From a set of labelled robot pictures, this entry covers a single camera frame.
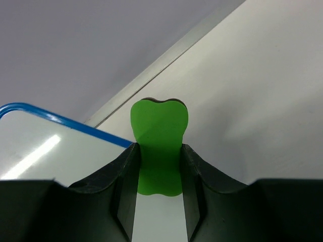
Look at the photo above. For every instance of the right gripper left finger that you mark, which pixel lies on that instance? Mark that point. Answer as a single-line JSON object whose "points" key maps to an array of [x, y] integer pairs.
{"points": [[107, 199]]}

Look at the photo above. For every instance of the green whiteboard eraser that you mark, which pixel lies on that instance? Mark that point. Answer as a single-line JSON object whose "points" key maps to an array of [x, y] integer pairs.
{"points": [[158, 127]]}

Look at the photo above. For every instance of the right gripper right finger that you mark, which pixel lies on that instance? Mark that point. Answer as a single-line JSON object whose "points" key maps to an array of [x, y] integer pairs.
{"points": [[203, 187]]}

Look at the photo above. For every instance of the aluminium table edge frame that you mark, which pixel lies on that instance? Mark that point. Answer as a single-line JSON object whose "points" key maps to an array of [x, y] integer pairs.
{"points": [[222, 10]]}

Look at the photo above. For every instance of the blue framed whiteboard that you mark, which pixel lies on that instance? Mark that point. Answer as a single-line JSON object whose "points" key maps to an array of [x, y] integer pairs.
{"points": [[38, 144]]}

